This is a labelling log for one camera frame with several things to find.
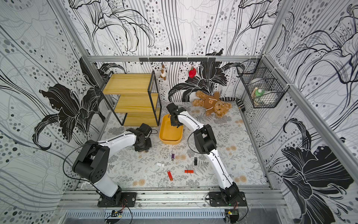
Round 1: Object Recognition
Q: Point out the yellow plastic storage box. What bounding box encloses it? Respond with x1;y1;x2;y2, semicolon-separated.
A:
159;114;183;145

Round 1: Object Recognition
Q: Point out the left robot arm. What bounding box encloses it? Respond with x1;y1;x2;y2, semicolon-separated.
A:
72;123;153;198

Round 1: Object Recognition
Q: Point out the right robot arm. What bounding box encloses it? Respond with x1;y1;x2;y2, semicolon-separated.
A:
167;103;240;205

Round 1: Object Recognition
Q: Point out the small black connector box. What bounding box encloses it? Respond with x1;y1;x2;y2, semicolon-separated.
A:
225;209;239;224

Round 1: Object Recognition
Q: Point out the small hanging plush toy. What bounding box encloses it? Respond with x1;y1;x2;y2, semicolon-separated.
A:
160;64;167;81

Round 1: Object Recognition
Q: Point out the red hanging strawberry toy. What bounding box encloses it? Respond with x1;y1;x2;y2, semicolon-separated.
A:
189;66;197;78

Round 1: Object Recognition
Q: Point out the brown teddy bear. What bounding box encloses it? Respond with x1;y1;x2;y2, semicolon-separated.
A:
192;91;232;118

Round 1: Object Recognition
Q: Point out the striped plush tail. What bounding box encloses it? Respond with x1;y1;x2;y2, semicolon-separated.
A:
220;97;245;112

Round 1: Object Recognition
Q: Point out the green white bottle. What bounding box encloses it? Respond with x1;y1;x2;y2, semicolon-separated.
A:
251;87;265;105

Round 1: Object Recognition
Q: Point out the wooden shelf black frame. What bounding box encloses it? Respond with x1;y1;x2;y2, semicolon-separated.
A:
103;71;162;127

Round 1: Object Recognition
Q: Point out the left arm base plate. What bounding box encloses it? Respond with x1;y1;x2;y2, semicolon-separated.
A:
98;192;137;208

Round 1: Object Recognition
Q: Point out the black hook rail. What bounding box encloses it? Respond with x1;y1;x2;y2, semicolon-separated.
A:
139;57;216;63

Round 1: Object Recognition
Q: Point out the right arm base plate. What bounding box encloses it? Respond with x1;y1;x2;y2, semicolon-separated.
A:
206;191;247;208

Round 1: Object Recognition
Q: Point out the black wire basket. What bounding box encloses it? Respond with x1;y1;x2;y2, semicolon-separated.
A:
236;59;285;109

